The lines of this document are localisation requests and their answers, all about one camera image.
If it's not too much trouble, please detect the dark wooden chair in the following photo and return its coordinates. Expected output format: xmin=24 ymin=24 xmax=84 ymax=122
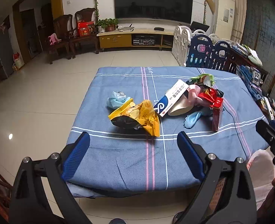
xmin=46 ymin=14 xmax=73 ymax=64
xmin=69 ymin=8 xmax=100 ymax=58

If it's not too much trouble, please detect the pink cloth on chair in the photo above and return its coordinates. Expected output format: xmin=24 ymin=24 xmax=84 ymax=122
xmin=48 ymin=33 xmax=61 ymax=46

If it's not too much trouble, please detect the navy baby fence panel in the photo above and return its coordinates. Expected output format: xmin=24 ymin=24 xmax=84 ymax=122
xmin=186 ymin=34 xmax=230 ymax=71

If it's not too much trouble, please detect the blue striped tablecloth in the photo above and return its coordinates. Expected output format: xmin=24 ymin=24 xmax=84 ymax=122
xmin=64 ymin=67 xmax=267 ymax=198

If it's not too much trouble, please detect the beige curtain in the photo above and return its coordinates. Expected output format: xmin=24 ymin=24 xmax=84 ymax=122
xmin=231 ymin=0 xmax=247 ymax=43

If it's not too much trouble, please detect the white blue medicine box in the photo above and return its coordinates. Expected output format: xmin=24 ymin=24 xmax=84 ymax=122
xmin=154 ymin=79 xmax=189 ymax=117

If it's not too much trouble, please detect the black cable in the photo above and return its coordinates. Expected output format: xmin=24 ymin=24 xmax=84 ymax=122
xmin=197 ymin=67 xmax=248 ymax=161

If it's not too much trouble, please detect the dark wooden chair left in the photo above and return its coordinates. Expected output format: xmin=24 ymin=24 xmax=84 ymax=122
xmin=46 ymin=14 xmax=73 ymax=64

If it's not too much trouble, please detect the wooden TV cabinet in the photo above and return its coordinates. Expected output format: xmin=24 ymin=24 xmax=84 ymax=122
xmin=97 ymin=28 xmax=174 ymax=50

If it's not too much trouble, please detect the black set-top box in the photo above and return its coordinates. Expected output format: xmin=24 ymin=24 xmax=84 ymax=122
xmin=154 ymin=27 xmax=164 ymax=31

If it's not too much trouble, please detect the green snack wrapper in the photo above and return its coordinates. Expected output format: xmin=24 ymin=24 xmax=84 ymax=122
xmin=186 ymin=73 xmax=215 ymax=88

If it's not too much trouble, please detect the yellow chip bag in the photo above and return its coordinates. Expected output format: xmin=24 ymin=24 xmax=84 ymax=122
xmin=108 ymin=98 xmax=160 ymax=137

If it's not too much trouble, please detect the light blue crumpled mask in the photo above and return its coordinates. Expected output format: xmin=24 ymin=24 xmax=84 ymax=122
xmin=107 ymin=91 xmax=130 ymax=110

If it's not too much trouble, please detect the potted green plant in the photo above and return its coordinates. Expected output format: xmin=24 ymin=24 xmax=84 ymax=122
xmin=97 ymin=18 xmax=118 ymax=32

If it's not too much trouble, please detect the white baby fence panel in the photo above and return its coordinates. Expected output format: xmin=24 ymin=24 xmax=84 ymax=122
xmin=172 ymin=26 xmax=192 ymax=67

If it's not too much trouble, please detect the pink ribbon wrapper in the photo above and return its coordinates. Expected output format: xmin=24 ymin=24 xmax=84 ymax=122
xmin=187 ymin=84 xmax=210 ymax=107

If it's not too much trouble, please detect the pink trash bag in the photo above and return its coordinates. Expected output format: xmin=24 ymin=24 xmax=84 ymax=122
xmin=246 ymin=149 xmax=275 ymax=210

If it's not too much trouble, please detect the white standing air conditioner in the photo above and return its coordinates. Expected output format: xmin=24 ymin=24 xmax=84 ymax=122
xmin=212 ymin=0 xmax=235 ymax=39

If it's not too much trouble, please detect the dark wooden chair right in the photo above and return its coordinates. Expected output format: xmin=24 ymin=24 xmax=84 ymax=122
xmin=69 ymin=8 xmax=100 ymax=58

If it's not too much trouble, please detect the large black television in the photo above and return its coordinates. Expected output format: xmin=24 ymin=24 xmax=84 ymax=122
xmin=114 ymin=0 xmax=193 ymax=23

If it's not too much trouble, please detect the red foil wrapper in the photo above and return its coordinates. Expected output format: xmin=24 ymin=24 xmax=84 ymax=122
xmin=198 ymin=88 xmax=224 ymax=109

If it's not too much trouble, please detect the cluttered side table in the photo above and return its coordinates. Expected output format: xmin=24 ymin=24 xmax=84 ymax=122
xmin=227 ymin=41 xmax=275 ymax=121

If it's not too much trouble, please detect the red gift box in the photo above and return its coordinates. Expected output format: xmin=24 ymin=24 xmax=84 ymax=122
xmin=77 ymin=21 xmax=95 ymax=37

